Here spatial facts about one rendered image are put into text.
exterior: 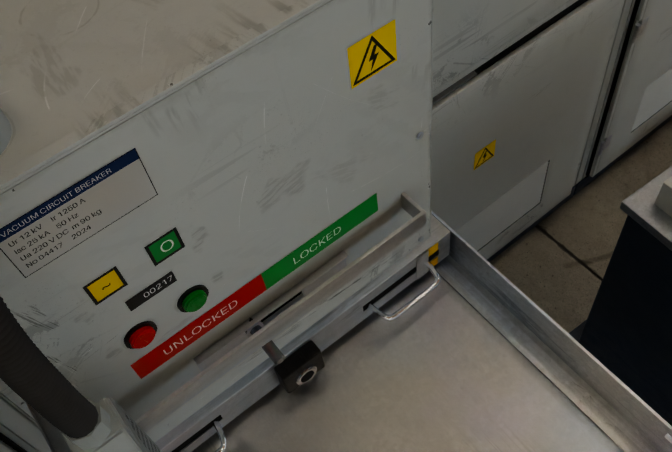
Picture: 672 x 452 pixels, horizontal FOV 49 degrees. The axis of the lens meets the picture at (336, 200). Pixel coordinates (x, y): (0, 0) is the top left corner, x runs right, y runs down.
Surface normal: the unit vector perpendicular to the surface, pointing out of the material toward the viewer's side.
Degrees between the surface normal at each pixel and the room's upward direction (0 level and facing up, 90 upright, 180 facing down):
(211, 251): 90
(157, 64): 0
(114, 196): 90
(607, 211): 0
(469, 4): 90
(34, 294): 90
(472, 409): 0
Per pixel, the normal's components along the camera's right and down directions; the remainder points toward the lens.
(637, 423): -0.78, 0.54
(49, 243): 0.61, 0.60
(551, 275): -0.10, -0.59
